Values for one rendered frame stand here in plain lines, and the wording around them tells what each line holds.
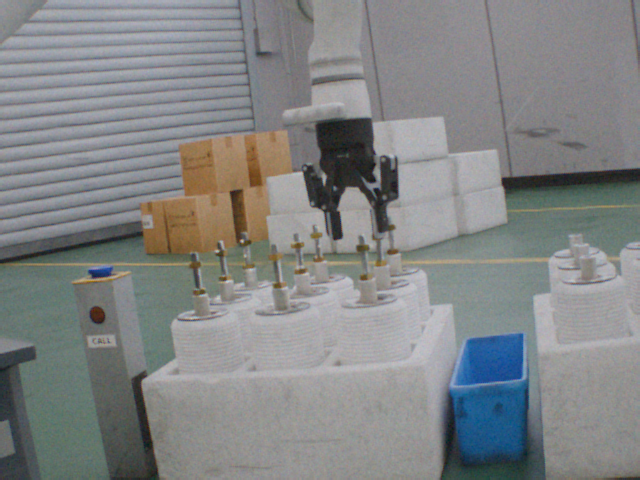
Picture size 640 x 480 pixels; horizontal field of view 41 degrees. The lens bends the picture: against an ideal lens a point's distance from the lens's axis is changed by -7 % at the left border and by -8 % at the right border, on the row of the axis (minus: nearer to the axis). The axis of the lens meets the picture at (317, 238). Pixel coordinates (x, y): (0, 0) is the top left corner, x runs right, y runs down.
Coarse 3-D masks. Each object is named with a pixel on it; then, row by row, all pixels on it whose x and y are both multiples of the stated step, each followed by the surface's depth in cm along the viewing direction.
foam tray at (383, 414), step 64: (448, 320) 140; (192, 384) 118; (256, 384) 116; (320, 384) 114; (384, 384) 112; (448, 384) 133; (192, 448) 119; (256, 448) 117; (320, 448) 115; (384, 448) 113; (448, 448) 127
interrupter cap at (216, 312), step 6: (186, 312) 127; (192, 312) 127; (216, 312) 125; (222, 312) 124; (228, 312) 124; (180, 318) 123; (186, 318) 122; (192, 318) 122; (198, 318) 121; (204, 318) 121; (210, 318) 122
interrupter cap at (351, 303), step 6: (378, 294) 122; (384, 294) 122; (390, 294) 121; (348, 300) 121; (354, 300) 121; (378, 300) 120; (384, 300) 117; (390, 300) 116; (342, 306) 118; (348, 306) 117; (354, 306) 116; (360, 306) 116; (366, 306) 115; (372, 306) 115
